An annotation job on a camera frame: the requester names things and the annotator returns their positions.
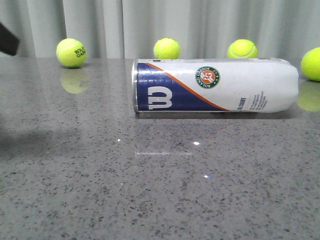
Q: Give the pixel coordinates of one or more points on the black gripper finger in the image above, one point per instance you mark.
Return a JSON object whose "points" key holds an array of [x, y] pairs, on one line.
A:
{"points": [[9, 43]]}

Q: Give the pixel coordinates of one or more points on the white tennis ball can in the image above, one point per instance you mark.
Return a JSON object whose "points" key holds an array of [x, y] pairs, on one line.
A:
{"points": [[257, 85]]}

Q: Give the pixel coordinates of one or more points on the yellow tennis ball far left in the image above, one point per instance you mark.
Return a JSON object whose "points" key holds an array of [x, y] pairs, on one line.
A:
{"points": [[71, 53]]}

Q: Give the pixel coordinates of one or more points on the yellow tennis ball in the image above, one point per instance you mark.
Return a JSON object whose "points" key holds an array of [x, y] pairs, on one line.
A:
{"points": [[167, 48], [71, 53], [310, 64], [242, 48]]}

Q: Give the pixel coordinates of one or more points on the yellow tennis ball right centre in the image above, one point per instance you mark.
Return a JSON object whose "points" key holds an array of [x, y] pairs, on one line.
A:
{"points": [[242, 48]]}

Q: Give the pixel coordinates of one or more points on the yellow tennis ball far right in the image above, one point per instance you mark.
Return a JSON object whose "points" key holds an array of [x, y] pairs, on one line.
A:
{"points": [[310, 64]]}

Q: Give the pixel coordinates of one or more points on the grey pleated curtain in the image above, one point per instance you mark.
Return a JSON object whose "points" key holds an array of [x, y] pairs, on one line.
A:
{"points": [[118, 29]]}

